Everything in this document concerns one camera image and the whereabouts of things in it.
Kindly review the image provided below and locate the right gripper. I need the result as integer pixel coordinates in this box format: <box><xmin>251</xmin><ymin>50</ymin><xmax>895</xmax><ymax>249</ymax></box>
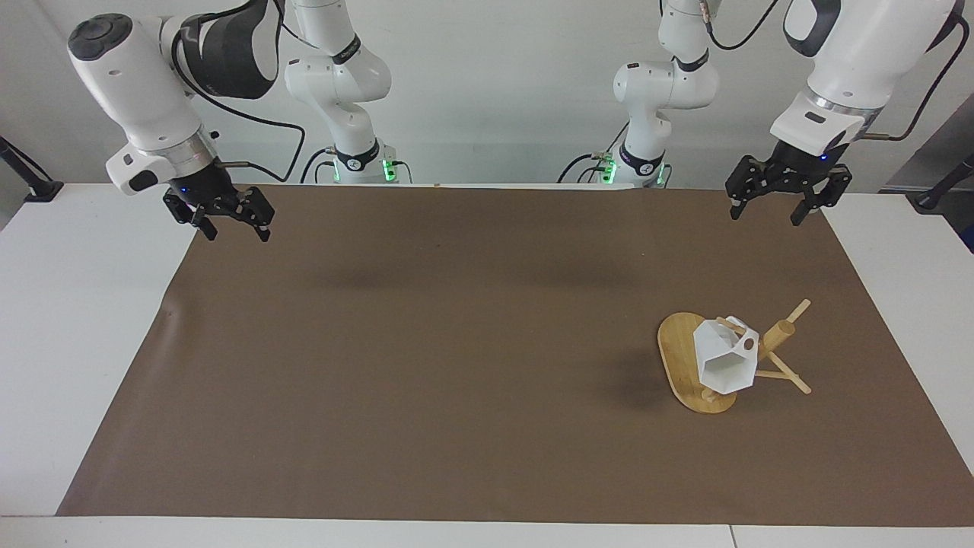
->
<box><xmin>163</xmin><ymin>161</ymin><xmax>275</xmax><ymax>244</ymax></box>

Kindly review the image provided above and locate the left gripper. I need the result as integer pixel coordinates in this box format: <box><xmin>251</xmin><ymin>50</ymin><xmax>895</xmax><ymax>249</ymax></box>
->
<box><xmin>724</xmin><ymin>142</ymin><xmax>854</xmax><ymax>228</ymax></box>

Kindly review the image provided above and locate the white faceted cup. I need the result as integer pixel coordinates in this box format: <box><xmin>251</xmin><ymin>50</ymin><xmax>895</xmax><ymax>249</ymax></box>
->
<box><xmin>692</xmin><ymin>315</ymin><xmax>761</xmax><ymax>396</ymax></box>

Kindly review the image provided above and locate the wooden cup rack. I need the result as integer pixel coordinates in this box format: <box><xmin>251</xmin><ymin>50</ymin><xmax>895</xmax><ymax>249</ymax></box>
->
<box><xmin>657</xmin><ymin>298</ymin><xmax>813</xmax><ymax>416</ymax></box>

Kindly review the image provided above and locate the black stand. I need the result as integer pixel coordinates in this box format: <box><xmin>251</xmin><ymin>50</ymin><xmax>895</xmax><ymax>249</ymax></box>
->
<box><xmin>912</xmin><ymin>151</ymin><xmax>974</xmax><ymax>213</ymax></box>
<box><xmin>0</xmin><ymin>135</ymin><xmax>65</xmax><ymax>203</ymax></box>

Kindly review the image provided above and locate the black cable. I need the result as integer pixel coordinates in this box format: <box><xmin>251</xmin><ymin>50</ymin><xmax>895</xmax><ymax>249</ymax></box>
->
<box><xmin>863</xmin><ymin>14</ymin><xmax>972</xmax><ymax>143</ymax></box>
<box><xmin>300</xmin><ymin>147</ymin><xmax>338</xmax><ymax>184</ymax></box>
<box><xmin>170</xmin><ymin>23</ymin><xmax>307</xmax><ymax>184</ymax></box>
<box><xmin>557</xmin><ymin>122</ymin><xmax>632</xmax><ymax>184</ymax></box>
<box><xmin>702</xmin><ymin>0</ymin><xmax>781</xmax><ymax>53</ymax></box>

